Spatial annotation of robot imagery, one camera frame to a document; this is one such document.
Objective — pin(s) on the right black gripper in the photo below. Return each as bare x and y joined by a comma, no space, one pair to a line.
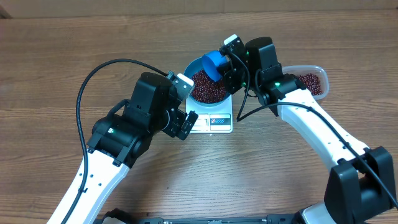
229,75

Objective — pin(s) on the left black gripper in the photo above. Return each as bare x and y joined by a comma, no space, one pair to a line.
173,127

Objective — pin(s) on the blue plastic measuring scoop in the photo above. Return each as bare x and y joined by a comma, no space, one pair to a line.
210,62

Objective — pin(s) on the red beans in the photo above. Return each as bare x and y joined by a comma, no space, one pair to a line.
207,90

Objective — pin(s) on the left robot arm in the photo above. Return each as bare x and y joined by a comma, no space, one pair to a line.
121,137

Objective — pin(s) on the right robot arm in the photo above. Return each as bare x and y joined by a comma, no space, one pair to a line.
361,181

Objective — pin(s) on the white digital kitchen scale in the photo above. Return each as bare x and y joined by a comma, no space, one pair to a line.
215,118

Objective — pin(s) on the teal blue bowl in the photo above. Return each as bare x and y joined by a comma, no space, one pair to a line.
191,69

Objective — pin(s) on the clear plastic food container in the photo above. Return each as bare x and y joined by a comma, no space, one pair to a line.
313,76

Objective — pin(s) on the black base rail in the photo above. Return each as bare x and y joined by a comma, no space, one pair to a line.
118,216

